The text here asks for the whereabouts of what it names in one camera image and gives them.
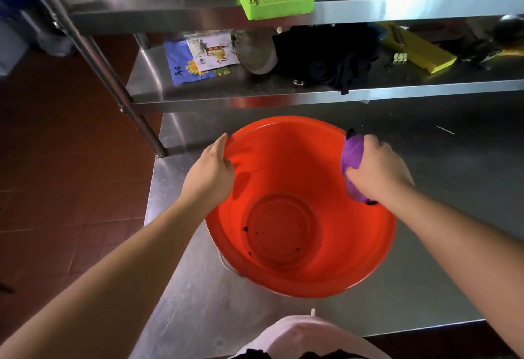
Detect person's left hand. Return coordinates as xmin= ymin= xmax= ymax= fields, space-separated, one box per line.
xmin=179 ymin=133 xmax=236 ymax=219

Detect person's right hand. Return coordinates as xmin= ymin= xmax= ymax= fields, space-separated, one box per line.
xmin=345 ymin=134 xmax=416 ymax=209

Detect purple cleaning cloth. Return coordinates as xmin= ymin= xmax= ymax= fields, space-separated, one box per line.
xmin=339 ymin=128 xmax=380 ymax=206

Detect orange plastic bucket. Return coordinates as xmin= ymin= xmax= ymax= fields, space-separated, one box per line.
xmin=204 ymin=116 xmax=397 ymax=299

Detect person's left forearm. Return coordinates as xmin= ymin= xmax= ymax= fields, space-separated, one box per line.
xmin=0 ymin=194 xmax=214 ymax=359

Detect person's right forearm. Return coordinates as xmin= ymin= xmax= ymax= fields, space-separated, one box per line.
xmin=383 ymin=184 xmax=524 ymax=356

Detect stainless steel shelf rack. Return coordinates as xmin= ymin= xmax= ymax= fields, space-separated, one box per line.
xmin=11 ymin=0 xmax=524 ymax=159

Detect blue printed packet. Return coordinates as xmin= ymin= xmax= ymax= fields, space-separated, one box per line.
xmin=163 ymin=40 xmax=231 ymax=87

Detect white printed packet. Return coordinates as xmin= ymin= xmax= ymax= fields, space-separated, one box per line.
xmin=184 ymin=31 xmax=241 ymax=72

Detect grey metal bowl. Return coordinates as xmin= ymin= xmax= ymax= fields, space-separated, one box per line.
xmin=230 ymin=27 xmax=280 ymax=76

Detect black cloth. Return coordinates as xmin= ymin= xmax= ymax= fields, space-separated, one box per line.
xmin=272 ymin=23 xmax=382 ymax=96

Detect yellow plastic slicer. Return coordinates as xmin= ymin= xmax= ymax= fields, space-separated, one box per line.
xmin=379 ymin=22 xmax=458 ymax=74

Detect black metal tongs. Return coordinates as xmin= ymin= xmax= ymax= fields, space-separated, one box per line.
xmin=458 ymin=46 xmax=505 ymax=70

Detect person's pink apron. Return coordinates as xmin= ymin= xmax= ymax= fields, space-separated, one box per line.
xmin=228 ymin=315 xmax=392 ymax=359

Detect black round ladle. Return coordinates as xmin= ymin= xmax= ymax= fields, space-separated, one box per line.
xmin=492 ymin=14 xmax=524 ymax=47

